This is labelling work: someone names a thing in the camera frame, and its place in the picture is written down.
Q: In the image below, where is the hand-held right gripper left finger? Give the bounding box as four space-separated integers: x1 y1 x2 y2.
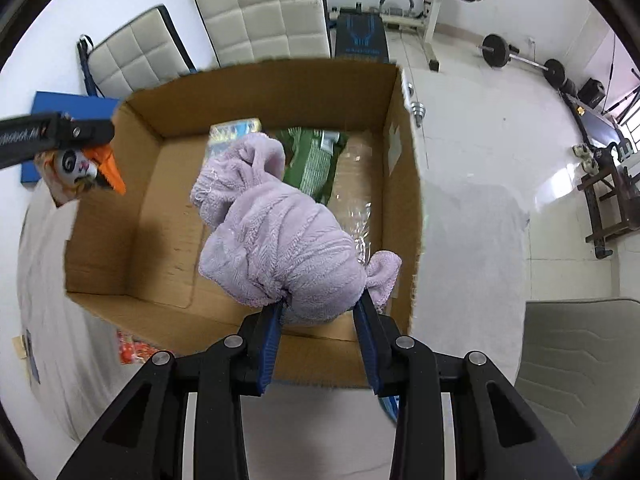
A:
56 300 286 480

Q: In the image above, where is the lilac fleece towel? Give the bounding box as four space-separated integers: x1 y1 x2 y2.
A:
191 133 403 328

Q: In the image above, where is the grey fleece blanket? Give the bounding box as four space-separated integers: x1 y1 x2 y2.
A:
16 178 531 441

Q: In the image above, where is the cardboard box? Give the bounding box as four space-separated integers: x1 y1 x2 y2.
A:
64 58 424 389

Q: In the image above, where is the white squat rack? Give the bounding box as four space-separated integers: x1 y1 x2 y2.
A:
385 0 499 73

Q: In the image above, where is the blue foam pad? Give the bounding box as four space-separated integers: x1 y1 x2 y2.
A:
20 91 122 187

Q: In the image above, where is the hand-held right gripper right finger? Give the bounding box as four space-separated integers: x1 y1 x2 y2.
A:
352 290 581 480

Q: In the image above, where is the black barbell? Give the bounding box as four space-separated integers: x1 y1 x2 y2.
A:
477 33 567 89

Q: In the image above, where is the holographic snack packet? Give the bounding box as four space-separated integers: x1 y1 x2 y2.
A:
204 118 264 165

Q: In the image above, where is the grey upholstered chair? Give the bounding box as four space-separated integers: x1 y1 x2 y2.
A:
514 298 640 467

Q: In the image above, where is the dark wooden stool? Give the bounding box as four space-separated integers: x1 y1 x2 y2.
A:
577 143 640 260

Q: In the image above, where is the green snack packet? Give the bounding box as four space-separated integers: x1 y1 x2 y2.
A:
270 128 351 206

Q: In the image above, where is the chrome dumbbell handle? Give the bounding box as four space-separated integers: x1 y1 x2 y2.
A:
406 80 429 128

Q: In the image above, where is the red patterned packet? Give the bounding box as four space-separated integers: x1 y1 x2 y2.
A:
117 329 160 365

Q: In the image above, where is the orange panda print packet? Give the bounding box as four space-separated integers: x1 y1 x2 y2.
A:
34 141 127 207

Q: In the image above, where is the blue weight bench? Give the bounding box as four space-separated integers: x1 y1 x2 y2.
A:
330 0 427 64

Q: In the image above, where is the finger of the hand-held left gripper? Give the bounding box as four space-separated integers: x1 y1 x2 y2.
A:
0 111 116 172

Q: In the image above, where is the large white quilted chair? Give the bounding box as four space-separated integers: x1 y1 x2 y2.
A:
192 0 333 67

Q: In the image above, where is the small white quilted chair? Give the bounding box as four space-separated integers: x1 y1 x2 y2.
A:
82 4 197 99

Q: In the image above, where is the clear plastic bag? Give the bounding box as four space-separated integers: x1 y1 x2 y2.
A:
330 131 384 264

